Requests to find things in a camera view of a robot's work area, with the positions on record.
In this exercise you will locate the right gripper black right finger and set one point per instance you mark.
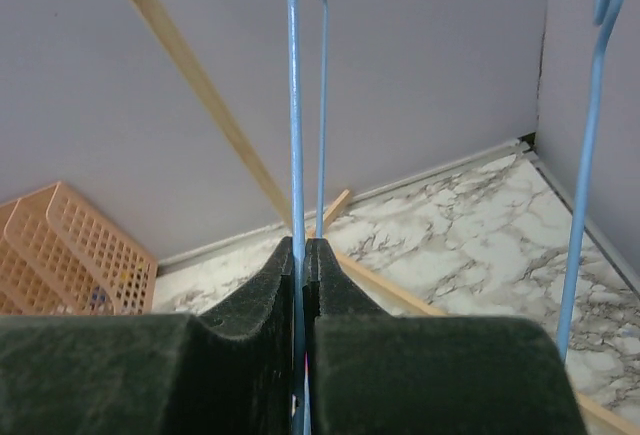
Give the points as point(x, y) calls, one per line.
point(375, 373)

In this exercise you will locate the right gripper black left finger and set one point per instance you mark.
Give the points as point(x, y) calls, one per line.
point(225, 371)

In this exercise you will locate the blue wire hanger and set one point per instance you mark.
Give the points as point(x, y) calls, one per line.
point(301, 422)
point(605, 15)

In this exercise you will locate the orange plastic file organizer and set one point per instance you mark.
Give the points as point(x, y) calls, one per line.
point(61, 256)

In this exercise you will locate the wooden clothes rack frame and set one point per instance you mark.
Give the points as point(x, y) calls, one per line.
point(168, 35)

